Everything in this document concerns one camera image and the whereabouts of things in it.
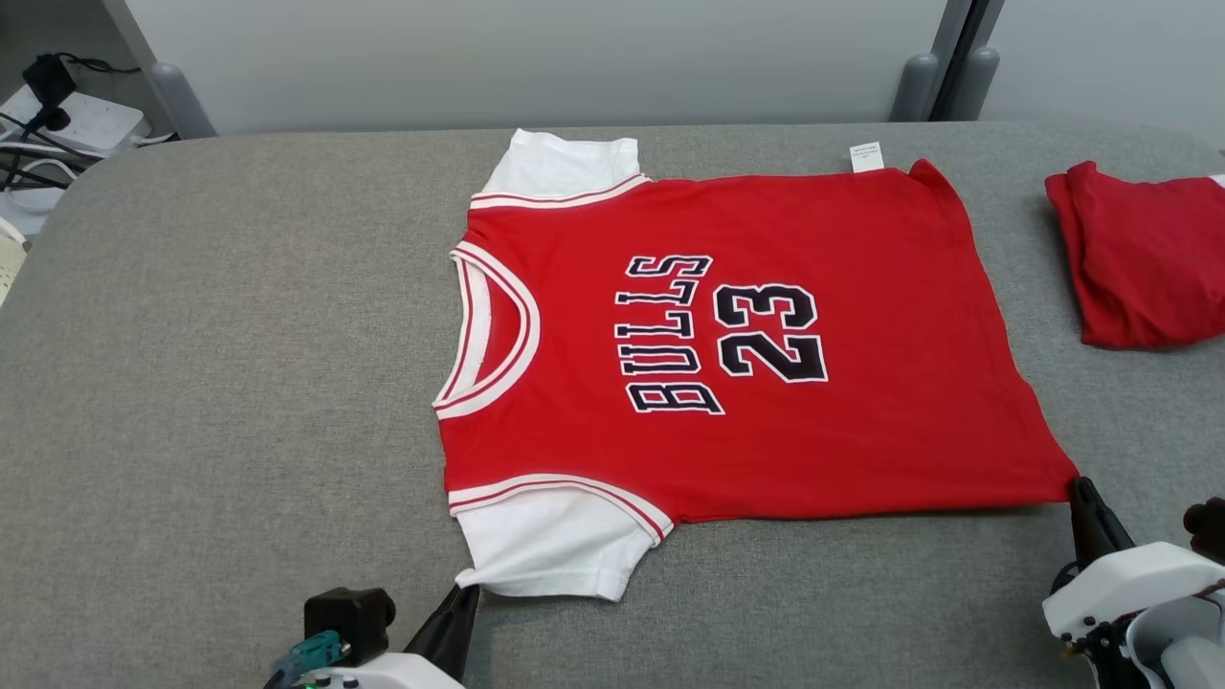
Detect white floor cable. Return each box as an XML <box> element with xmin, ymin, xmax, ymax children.
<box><xmin>0</xmin><ymin>158</ymin><xmax>78</xmax><ymax>217</ymax></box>

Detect white laundry basket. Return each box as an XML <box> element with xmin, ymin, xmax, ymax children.
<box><xmin>0</xmin><ymin>215</ymin><xmax>32</xmax><ymax>307</ymax></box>

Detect red shorts white stripe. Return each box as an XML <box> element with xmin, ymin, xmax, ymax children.
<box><xmin>1044</xmin><ymin>160</ymin><xmax>1225</xmax><ymax>350</ymax></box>

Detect red Bulls jersey white sleeves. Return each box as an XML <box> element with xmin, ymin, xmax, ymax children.
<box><xmin>433</xmin><ymin>128</ymin><xmax>1080</xmax><ymax>603</ymax></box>

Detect grey partition post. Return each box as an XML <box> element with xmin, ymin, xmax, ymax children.
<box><xmin>100</xmin><ymin>0</ymin><xmax>219</xmax><ymax>141</ymax></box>
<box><xmin>943</xmin><ymin>0</ymin><xmax>1008</xmax><ymax>122</ymax></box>
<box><xmin>888</xmin><ymin>0</ymin><xmax>972</xmax><ymax>122</ymax></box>

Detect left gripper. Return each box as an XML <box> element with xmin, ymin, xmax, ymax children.
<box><xmin>285</xmin><ymin>583</ymin><xmax>481</xmax><ymax>689</ymax></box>

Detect white power strip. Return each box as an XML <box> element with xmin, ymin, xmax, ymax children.
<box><xmin>0</xmin><ymin>84</ymin><xmax>154</xmax><ymax>159</ymax></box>

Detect black plug adapter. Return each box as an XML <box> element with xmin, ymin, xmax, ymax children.
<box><xmin>23</xmin><ymin>54</ymin><xmax>79</xmax><ymax>133</ymax></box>

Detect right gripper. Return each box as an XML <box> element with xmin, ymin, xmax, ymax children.
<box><xmin>1041</xmin><ymin>476</ymin><xmax>1225</xmax><ymax>647</ymax></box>

